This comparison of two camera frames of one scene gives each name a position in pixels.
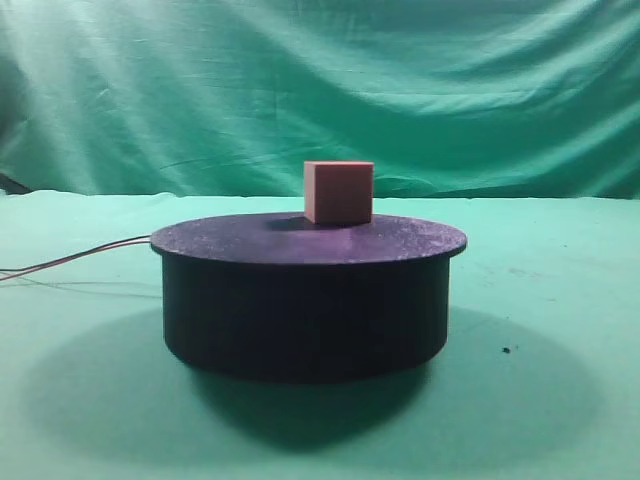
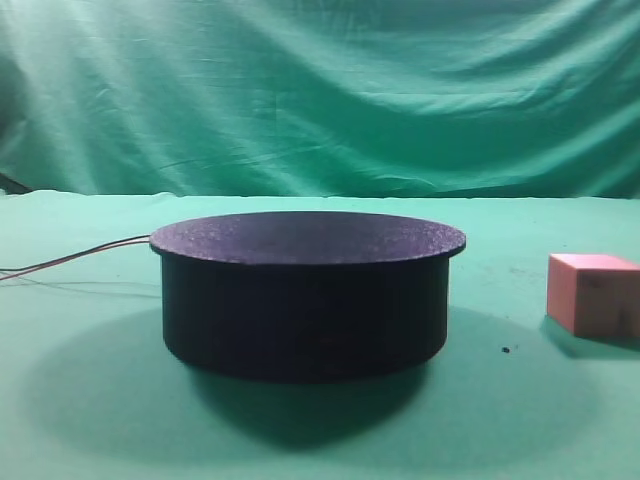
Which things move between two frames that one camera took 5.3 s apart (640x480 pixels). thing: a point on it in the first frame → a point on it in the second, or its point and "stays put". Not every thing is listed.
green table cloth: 539,378 stays put
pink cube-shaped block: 338,193 → 594,294
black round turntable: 279,299 stays put
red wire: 70,256 stays put
